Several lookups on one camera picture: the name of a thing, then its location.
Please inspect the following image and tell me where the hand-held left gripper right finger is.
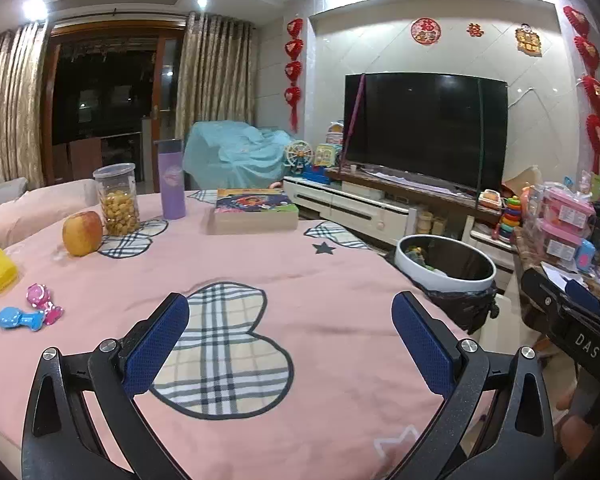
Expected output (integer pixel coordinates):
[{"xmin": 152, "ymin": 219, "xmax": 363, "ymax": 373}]
[{"xmin": 391, "ymin": 291, "xmax": 556, "ymax": 480}]

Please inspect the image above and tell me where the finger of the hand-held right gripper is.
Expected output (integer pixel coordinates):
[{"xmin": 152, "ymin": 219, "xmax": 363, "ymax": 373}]
[
  {"xmin": 564, "ymin": 279, "xmax": 600, "ymax": 318},
  {"xmin": 521, "ymin": 267, "xmax": 581, "ymax": 333}
]

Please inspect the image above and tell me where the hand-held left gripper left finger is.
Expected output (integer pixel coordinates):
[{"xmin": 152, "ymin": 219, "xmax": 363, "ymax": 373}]
[{"xmin": 21, "ymin": 292, "xmax": 191, "ymax": 480}]

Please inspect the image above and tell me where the white waste bin black liner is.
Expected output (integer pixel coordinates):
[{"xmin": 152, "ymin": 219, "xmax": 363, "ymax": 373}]
[{"xmin": 387, "ymin": 234, "xmax": 498, "ymax": 335}]

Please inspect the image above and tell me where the person's right hand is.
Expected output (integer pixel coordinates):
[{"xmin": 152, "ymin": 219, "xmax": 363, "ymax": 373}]
[{"xmin": 554, "ymin": 385, "xmax": 600, "ymax": 463}]

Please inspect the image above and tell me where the brown marble side table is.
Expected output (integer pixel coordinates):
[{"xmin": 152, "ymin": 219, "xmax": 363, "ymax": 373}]
[{"xmin": 512, "ymin": 227, "xmax": 600, "ymax": 333}]

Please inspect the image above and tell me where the blue pink toy phone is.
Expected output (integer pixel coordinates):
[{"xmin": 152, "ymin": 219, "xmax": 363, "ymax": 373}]
[{"xmin": 575, "ymin": 239, "xmax": 597, "ymax": 271}]

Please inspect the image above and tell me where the pink toy box set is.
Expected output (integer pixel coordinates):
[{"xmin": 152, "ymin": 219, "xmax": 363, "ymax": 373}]
[{"xmin": 522, "ymin": 182, "xmax": 596, "ymax": 261}]

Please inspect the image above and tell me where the brown cardboard piece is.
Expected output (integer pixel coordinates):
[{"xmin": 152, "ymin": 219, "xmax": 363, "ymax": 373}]
[{"xmin": 502, "ymin": 166, "xmax": 543, "ymax": 198}]

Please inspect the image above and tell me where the pink plastic toy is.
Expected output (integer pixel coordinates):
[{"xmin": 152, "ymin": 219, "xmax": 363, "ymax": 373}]
[{"xmin": 26, "ymin": 283, "xmax": 65, "ymax": 324}]

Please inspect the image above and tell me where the red yellow apple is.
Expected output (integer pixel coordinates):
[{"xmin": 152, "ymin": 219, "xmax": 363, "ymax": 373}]
[{"xmin": 62, "ymin": 211, "xmax": 104, "ymax": 257}]

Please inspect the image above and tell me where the blue plastic toy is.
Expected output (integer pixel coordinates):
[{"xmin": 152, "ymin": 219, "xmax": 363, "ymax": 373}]
[{"xmin": 0, "ymin": 307, "xmax": 46, "ymax": 332}]

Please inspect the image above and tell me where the clear jar of snack balls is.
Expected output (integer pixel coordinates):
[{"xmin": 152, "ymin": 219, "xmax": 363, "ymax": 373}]
[{"xmin": 93, "ymin": 163, "xmax": 141, "ymax": 237}]

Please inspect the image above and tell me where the white television cabinet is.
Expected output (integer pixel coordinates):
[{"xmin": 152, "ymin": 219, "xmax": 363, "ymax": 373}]
[{"xmin": 282, "ymin": 167, "xmax": 518, "ymax": 253}]

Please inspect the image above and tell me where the colourful picture book box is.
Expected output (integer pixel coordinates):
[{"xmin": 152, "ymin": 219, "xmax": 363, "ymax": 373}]
[{"xmin": 206, "ymin": 188, "xmax": 300, "ymax": 235}]

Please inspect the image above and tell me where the purple drinking bottle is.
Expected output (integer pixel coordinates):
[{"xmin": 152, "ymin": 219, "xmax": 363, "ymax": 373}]
[{"xmin": 156, "ymin": 139, "xmax": 187, "ymax": 220}]

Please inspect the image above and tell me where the sofa with pink cover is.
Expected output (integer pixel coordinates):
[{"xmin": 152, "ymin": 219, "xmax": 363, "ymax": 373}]
[{"xmin": 0, "ymin": 177, "xmax": 101, "ymax": 251}]

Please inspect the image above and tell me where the blue toy base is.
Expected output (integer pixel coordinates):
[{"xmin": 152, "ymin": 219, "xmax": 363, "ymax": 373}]
[{"xmin": 302, "ymin": 165, "xmax": 333, "ymax": 185}]

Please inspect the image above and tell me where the black flat television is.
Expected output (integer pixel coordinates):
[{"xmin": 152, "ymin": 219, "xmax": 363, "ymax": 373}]
[{"xmin": 342, "ymin": 72, "xmax": 509, "ymax": 195}]

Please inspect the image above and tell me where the red heart hanging decoration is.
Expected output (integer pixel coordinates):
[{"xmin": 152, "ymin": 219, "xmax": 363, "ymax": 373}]
[
  {"xmin": 284, "ymin": 18, "xmax": 305, "ymax": 131},
  {"xmin": 562, "ymin": 6, "xmax": 600, "ymax": 173}
]

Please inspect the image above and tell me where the armchair under light blue cover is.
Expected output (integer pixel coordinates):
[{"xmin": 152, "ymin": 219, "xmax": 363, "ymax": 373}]
[{"xmin": 182, "ymin": 121, "xmax": 297, "ymax": 192}]

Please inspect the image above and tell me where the colourful activity cube toy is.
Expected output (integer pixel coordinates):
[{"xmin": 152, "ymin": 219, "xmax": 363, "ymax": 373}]
[{"xmin": 314, "ymin": 143, "xmax": 342, "ymax": 167}]

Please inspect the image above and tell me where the ferris wheel toy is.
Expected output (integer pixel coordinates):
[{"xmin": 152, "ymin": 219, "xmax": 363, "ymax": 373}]
[{"xmin": 286, "ymin": 141, "xmax": 315, "ymax": 178}]

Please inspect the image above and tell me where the pink purple stick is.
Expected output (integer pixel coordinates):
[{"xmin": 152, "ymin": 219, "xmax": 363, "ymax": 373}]
[{"xmin": 341, "ymin": 74, "xmax": 367, "ymax": 168}]

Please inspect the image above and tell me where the wooden framed glass balcony door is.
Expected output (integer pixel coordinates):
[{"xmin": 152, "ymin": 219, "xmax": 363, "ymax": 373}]
[{"xmin": 42, "ymin": 22, "xmax": 188, "ymax": 188}]

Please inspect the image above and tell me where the wide beige patterned curtain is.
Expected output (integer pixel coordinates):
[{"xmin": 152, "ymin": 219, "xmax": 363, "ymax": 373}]
[{"xmin": 0, "ymin": 22, "xmax": 51, "ymax": 191}]

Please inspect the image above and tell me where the narrow beige patterned curtain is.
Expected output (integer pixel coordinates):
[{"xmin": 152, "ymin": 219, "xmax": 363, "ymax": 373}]
[{"xmin": 175, "ymin": 11, "xmax": 257, "ymax": 143}]

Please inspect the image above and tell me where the rainbow stacking ring toy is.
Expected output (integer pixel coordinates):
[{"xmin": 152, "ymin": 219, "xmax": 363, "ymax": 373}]
[{"xmin": 495, "ymin": 195, "xmax": 523, "ymax": 241}]

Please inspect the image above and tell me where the gold figure wall decal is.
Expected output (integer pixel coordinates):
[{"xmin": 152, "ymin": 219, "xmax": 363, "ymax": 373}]
[{"xmin": 515, "ymin": 23, "xmax": 542, "ymax": 57}]

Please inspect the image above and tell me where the round red wall decal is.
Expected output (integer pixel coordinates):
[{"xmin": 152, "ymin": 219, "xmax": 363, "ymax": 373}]
[{"xmin": 411, "ymin": 17, "xmax": 441, "ymax": 46}]

